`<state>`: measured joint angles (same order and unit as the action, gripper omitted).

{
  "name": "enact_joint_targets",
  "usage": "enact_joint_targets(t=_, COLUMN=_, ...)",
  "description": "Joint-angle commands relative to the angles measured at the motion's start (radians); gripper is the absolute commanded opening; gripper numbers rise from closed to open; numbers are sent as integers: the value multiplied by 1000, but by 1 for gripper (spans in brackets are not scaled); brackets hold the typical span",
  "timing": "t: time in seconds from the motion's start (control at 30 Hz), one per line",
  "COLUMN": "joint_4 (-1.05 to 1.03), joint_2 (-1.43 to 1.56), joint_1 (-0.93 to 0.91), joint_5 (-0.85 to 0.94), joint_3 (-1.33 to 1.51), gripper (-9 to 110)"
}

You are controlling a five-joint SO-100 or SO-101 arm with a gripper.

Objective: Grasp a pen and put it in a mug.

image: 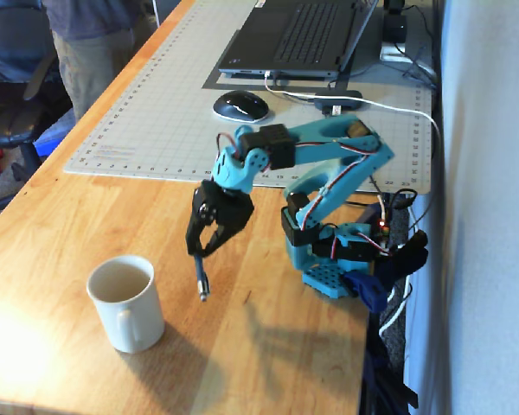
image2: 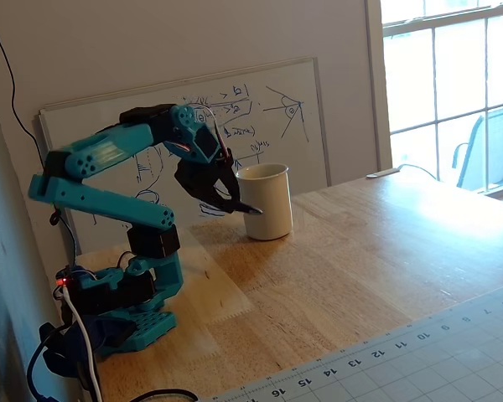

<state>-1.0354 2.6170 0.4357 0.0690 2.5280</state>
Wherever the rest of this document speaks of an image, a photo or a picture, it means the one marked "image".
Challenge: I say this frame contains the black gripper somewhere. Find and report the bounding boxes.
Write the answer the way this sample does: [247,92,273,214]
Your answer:
[185,178,256,259]

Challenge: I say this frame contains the black pen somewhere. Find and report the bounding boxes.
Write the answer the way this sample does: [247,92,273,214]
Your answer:
[193,253,211,303]

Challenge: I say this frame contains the white ceramic mug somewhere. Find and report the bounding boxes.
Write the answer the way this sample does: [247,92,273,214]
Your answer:
[86,254,166,354]

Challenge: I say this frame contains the grey gridded cutting mat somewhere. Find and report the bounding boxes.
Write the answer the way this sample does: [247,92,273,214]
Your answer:
[63,0,434,195]

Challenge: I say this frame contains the black computer mouse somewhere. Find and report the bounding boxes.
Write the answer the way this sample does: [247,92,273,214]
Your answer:
[211,89,272,125]

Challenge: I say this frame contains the dark blue table clamp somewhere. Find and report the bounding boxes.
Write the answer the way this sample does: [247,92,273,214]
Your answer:
[343,228,430,315]

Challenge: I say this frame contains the black usb hub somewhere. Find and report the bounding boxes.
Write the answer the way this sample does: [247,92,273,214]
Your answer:
[313,89,364,112]

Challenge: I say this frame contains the pale blue storage bin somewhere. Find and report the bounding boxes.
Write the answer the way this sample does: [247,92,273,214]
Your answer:
[33,107,77,159]

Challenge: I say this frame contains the person in grey shirt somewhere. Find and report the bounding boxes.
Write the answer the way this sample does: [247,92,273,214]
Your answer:
[41,0,159,125]

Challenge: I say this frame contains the dark grey laptop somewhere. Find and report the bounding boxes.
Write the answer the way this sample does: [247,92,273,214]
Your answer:
[218,0,380,81]

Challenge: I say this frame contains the black office chair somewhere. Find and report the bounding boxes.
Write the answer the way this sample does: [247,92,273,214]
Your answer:
[0,0,77,217]

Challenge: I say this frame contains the silver stand base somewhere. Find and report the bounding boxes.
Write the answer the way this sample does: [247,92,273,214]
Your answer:
[379,41,416,62]

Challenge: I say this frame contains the black desktop device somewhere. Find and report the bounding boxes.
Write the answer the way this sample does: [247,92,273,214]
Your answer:
[382,0,410,44]

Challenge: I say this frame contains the red white servo wire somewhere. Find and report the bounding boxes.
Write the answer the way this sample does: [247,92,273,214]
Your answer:
[216,131,244,157]

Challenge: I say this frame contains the white usb cable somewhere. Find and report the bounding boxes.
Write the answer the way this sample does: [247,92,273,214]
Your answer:
[264,71,443,339]

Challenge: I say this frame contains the black power cable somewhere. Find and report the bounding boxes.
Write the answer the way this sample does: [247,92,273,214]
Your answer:
[388,187,420,237]

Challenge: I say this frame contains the dark hanging cable bundle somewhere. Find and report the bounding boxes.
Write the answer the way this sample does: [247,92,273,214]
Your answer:
[361,310,420,415]

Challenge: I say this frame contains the black tangled cables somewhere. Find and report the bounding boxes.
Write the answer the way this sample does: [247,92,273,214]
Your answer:
[395,3,439,90]

